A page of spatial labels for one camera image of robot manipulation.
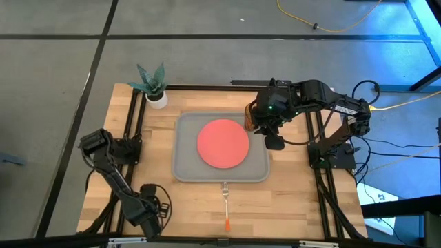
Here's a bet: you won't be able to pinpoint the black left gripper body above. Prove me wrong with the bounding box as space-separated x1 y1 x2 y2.
130 196 163 229

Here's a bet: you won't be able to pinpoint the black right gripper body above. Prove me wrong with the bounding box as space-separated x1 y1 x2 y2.
253 86 294 137

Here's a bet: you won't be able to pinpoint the amber faceted plastic cup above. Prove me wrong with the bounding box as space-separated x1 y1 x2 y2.
244 102 258 132

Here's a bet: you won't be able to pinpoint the red-pink round plate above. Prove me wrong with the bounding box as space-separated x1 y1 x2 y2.
196 118 251 169

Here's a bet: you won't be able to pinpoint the silver fork with orange handle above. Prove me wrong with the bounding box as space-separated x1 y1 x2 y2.
220 181 232 232

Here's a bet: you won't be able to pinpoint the grey rectangular plastic tray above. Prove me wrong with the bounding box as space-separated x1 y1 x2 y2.
171 110 271 183

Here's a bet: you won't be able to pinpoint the green plant in white pot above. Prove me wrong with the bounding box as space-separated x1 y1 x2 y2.
127 61 170 110

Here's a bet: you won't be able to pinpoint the white printed box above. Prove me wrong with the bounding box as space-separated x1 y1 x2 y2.
356 182 400 236

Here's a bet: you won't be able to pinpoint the black furniture bar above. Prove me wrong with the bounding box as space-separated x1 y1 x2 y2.
361 194 441 218

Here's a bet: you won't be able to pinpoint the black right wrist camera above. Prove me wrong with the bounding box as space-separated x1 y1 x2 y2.
265 91 289 112

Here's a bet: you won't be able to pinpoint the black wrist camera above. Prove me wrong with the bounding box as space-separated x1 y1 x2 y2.
265 91 289 112
140 184 160 201

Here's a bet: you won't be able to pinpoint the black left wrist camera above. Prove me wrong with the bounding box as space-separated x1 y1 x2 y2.
140 184 160 201

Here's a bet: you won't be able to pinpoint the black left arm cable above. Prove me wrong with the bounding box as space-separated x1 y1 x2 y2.
151 184 173 230

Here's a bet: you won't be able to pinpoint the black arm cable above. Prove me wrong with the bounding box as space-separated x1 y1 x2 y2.
151 184 173 230
282 103 338 146

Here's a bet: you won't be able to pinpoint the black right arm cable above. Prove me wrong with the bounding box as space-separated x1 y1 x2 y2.
282 103 338 146

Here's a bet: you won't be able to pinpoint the black aluminium table frame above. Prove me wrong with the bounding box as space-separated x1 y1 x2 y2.
77 79 371 248

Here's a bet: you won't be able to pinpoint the yellow floor cable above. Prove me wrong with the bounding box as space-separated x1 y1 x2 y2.
276 0 383 34
370 90 441 112

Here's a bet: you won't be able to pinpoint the black looped cable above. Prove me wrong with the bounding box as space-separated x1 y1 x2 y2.
351 79 382 106

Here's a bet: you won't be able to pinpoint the black floor cables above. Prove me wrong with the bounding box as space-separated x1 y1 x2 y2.
353 134 441 189

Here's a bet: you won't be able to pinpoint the tan floor cable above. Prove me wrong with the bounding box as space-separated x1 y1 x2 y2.
365 143 441 174

